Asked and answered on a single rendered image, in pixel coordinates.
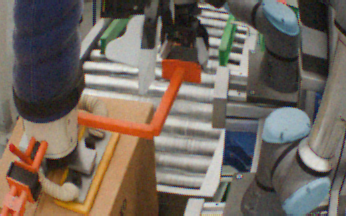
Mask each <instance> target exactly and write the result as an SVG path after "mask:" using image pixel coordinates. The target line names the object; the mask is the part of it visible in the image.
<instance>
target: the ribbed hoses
mask: <svg viewBox="0 0 346 216"><path fill-rule="evenodd" d="M77 108H78V110H81V109H82V111H83V110H85V111H87V112H89V113H91V114H92V115H95V116H101V117H106V118H108V109H107V108H106V104H105V103H104V102H103V101H102V100H101V99H99V98H98V97H95V96H94V97H92V95H90V96H89V95H88V94H87V95H85V93H84V94H82V96H81V98H80V100H79V103H78V104H77ZM89 130H90V131H89V132H90V133H93V134H95V135H96V136H98V137H100V138H103V136H104V135H103V132H105V130H103V129H98V128H93V127H90V128H89ZM38 174H39V179H40V182H41V185H42V187H43V188H42V190H43V191H44V192H46V193H47V194H49V195H51V196H52V197H54V198H56V197H57V199H60V200H62V201H63V200H64V201H65V202H68V201H72V200H74V198H75V199H76V198H78V197H79V195H80V193H79V190H78V188H77V186H75V185H74V184H72V183H70V182H68V183H67V182H66V183H65V184H64V185H62V186H59V185H57V184H56V183H55V184H54V183H52V182H51V181H49V180H47V179H46V178H45V177H44V175H43V172H42V173H41V171H40V172H38Z"/></svg>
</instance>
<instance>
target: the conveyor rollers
mask: <svg viewBox="0 0 346 216"><path fill-rule="evenodd" d="M197 1H198V6H200V7H202V9H203V10H202V14H197V15H193V16H198V18H199V19H200V20H202V21H201V24H204V27H205V28H206V30H207V32H208V33H209V41H210V48H209V61H208V66H207V67H206V70H205V71H204V70H202V72H203V73H202V82H201V83H194V82H185V81H183V82H182V84H186V85H181V87H180V89H179V91H178V94H177V97H176V99H175V100H182V101H175V102H174V104H173V106H172V108H171V111H170V113H169V115H173V116H180V117H188V118H195V119H202V120H209V121H212V105H205V104H213V94H214V90H213V89H214V87H215V83H216V82H215V78H216V73H217V68H218V66H219V64H218V60H219V51H218V47H219V46H220V43H221V42H220V41H221V39H222V37H223V36H222V34H223V33H224V31H225V30H224V28H225V26H226V23H227V19H228V17H229V16H228V15H229V13H228V12H227V11H226V10H224V7H223V6H222V8H219V9H216V8H215V7H213V6H211V5H209V4H207V3H206V2H204V1H202V0H197ZM247 29H248V28H247V27H241V26H239V25H237V29H236V31H235V32H236V33H235V36H234V37H235V38H234V40H233V45H232V50H231V53H230V54H229V55H230V57H229V60H228V62H227V63H228V65H227V68H230V69H231V71H238V70H239V67H240V62H241V59H242V53H243V48H244V43H245V38H246V33H247V32H246V31H247ZM160 44H161V37H160V34H159V39H158V47H157V61H156V76H155V78H154V80H155V81H153V82H152V83H151V85H150V86H149V88H148V89H147V91H146V92H145V96H139V95H131V94H138V79H137V78H138V74H139V69H137V68H135V67H132V66H129V65H125V64H122V63H119V62H115V61H113V60H110V59H109V60H108V58H107V57H106V55H101V54H99V52H100V48H101V40H99V42H98V47H97V50H92V53H91V55H90V60H91V61H89V62H85V63H84V65H83V73H84V74H85V76H86V78H85V86H86V88H85V89H84V90H83V93H82V94H84V93H85V94H88V95H94V96H98V95H100V96H106V97H112V98H119V99H125V100H133V101H140V102H147V103H153V113H155V112H156V110H157V108H158V106H159V103H161V101H162V99H161V98H163V97H164V94H165V92H166V89H167V87H168V85H169V83H167V82H170V81H171V79H164V78H162V58H160V59H159V56H160V53H161V51H160ZM102 62H103V63H102ZM109 62H110V63H109ZM159 66H160V67H159ZM205 72H206V73H205ZM238 72H239V71H238ZM86 74H89V75H86ZM92 74H95V75H92ZM97 75H101V76H97ZM104 75H106V76H104ZM110 76H113V77H110ZM116 76H119V77H116ZM123 77H127V78H123ZM130 78H133V79H130ZM160 81H164V82H160ZM190 85H194V86H190ZM198 86H202V87H198ZM87 87H88V88H93V89H99V90H93V89H88V88H87ZM205 87H208V88H209V89H207V88H205ZM100 90H104V91H100ZM106 90H112V91H118V92H124V93H131V94H124V93H118V92H112V91H106ZM146 96H153V97H161V98H153V97H146ZM183 101H191V102H198V103H205V104H198V103H191V102H183ZM162 132H164V133H170V134H177V135H184V136H192V137H198V138H205V139H208V138H212V139H218V140H219V138H220V135H221V132H222V129H218V128H212V122H205V121H198V120H191V119H183V118H176V117H169V116H168V118H167V120H166V123H165V125H164V128H163V130H162ZM154 141H155V150H161V151H167V152H174V153H180V154H187V155H200V156H206V157H213V156H214V154H215V151H216V148H217V145H218V142H217V141H210V140H208V141H204V140H198V139H191V138H183V137H177V136H170V135H163V134H160V136H159V137H155V136H154ZM211 160H212V159H202V158H195V157H182V156H176V155H169V154H163V153H156V152H155V166H156V168H161V169H169V170H176V171H182V172H188V173H200V174H207V171H208V168H209V166H210V163H211ZM156 178H157V185H163V186H171V187H177V188H182V189H194V190H200V187H201V185H202V183H203V182H204V180H205V177H197V176H192V175H179V174H173V173H166V172H160V171H156Z"/></svg>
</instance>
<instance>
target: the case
mask: <svg viewBox="0 0 346 216"><path fill-rule="evenodd" d="M95 97H98V98H99V99H101V100H102V101H103V102H104V103H105V104H106V108H107V109H108V118H112V119H119V120H124V121H131V122H137V123H144V125H150V124H151V121H152V119H153V103H147V102H140V101H133V100H125V99H119V98H112V97H106V96H100V95H98V96H95ZM23 134H24V130H23V126H22V119H21V116H20V118H19V119H18V121H17V124H16V126H15V128H14V131H13V133H12V135H11V137H10V140H9V141H8V144H7V147H6V149H5V152H4V154H3V157H2V159H1V162H0V214H1V211H2V209H3V206H4V205H3V204H2V203H3V200H4V198H5V196H6V193H7V194H9V191H10V187H9V184H8V182H7V180H6V174H7V171H8V165H9V163H10V161H13V159H14V157H15V155H14V154H13V153H12V152H11V151H10V150H9V144H10V143H13V144H15V146H16V147H17V148H19V147H18V146H19V144H20V141H21V139H22V136H23ZM65 169H66V167H64V168H60V169H58V168H56V169H53V168H52V169H51V171H50V174H49V176H48V180H49V181H51V182H52V183H54V184H55V183H56V184H57V185H60V182H61V179H62V177H63V174H64V172H65ZM96 194H97V195H96V196H95V199H94V201H93V204H92V206H91V207H92V208H91V210H90V212H89V214H88V216H157V214H158V212H159V205H158V202H157V178H156V166H155V141H154V136H153V137H152V139H145V138H139V137H137V136H132V135H127V134H120V138H119V142H118V143H117V145H116V147H115V150H114V152H113V153H112V157H111V158H110V162H109V163H108V167H107V168H106V172H105V173H104V176H103V179H102V181H101V184H100V186H99V189H98V192H97V193H96ZM34 202H35V201H34ZM24 208H26V210H25V213H24V216H86V215H81V214H79V213H77V212H74V211H71V210H69V209H67V208H64V207H61V206H59V205H57V204H55V201H54V197H52V196H51V195H49V194H47V193H46V192H44V191H41V193H40V195H39V198H38V201H37V202H35V203H34V204H33V203H31V202H28V201H27V202H26V204H25V207H24Z"/></svg>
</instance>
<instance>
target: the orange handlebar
mask: <svg viewBox="0 0 346 216"><path fill-rule="evenodd" d="M185 76H186V69H185V68H180V67H177V68H176V70H175V72H174V74H173V76H172V79H171V81H170V83H169V85H168V87H167V89H166V92H165V94H164V97H163V99H162V101H161V103H159V106H158V108H157V110H156V112H155V114H154V116H153V119H152V121H151V124H150V125H144V123H137V122H131V121H124V120H119V119H112V118H106V117H101V116H95V115H91V114H85V113H80V112H78V117H77V120H78V124H80V125H83V126H88V127H93V128H98V129H103V130H108V131H109V132H115V133H120V134H127V135H132V136H137V137H139V138H145V139H152V137H153V136H155V137H159V136H160V134H161V132H162V130H163V128H164V125H165V123H166V120H167V118H168V115H169V113H170V111H171V108H172V106H173V104H174V102H175V99H176V97H177V94H178V91H179V89H180V87H181V85H182V82H183V80H184V78H185ZM35 144H36V139H35V138H34V137H32V138H31V140H30V142H29V144H28V147H27V149H26V152H25V154H26V155H28V156H29V157H30V156H31V153H32V151H33V148H34V145H35ZM48 146H49V145H48V142H47V141H45V140H43V141H42V142H41V145H40V147H39V149H38V151H37V154H36V156H35V159H34V161H33V164H32V166H33V167H36V170H37V172H38V170H39V168H40V166H41V164H42V163H41V162H42V160H43V158H44V157H43V156H44V154H45V152H46V150H47V148H48ZM16 194H17V189H16V187H15V186H13V185H12V186H11V188H10V191H9V194H7V193H6V196H5V198H4V200H3V203H2V204H3V205H4V206H3V209H2V211H1V214H0V215H1V216H8V215H9V214H11V215H13V216H18V214H20V215H21V216H24V213H25V210H26V208H24V207H25V204H26V202H27V199H28V197H29V196H28V194H27V192H25V191H24V190H22V192H21V195H20V197H19V199H18V198H16V197H15V196H16Z"/></svg>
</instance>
